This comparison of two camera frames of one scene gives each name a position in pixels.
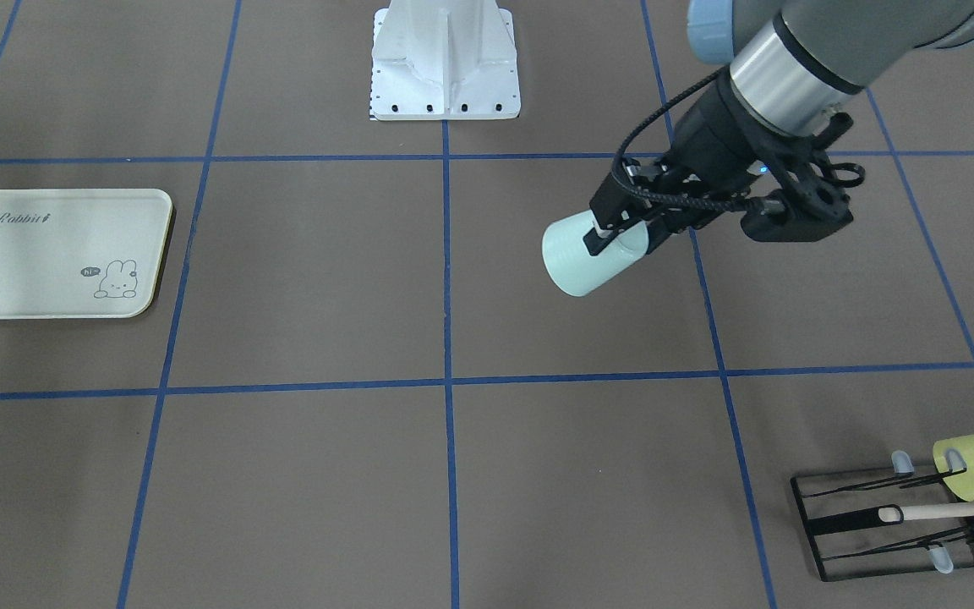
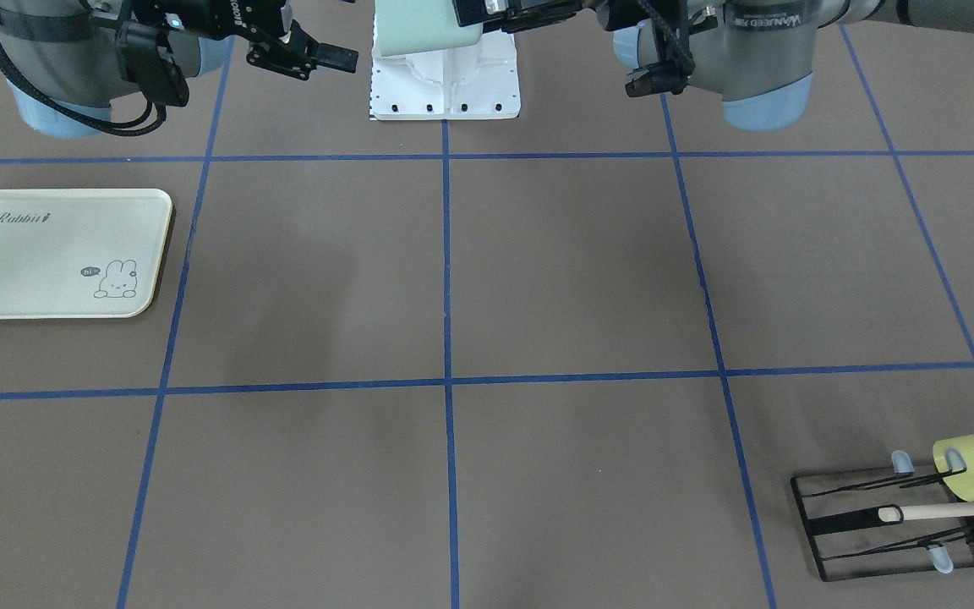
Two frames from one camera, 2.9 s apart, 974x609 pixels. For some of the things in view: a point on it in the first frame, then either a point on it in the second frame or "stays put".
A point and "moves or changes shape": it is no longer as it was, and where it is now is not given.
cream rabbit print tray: x=59 y=254 stays put
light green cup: x=572 y=266 moves or changes shape
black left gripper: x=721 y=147 -> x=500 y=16
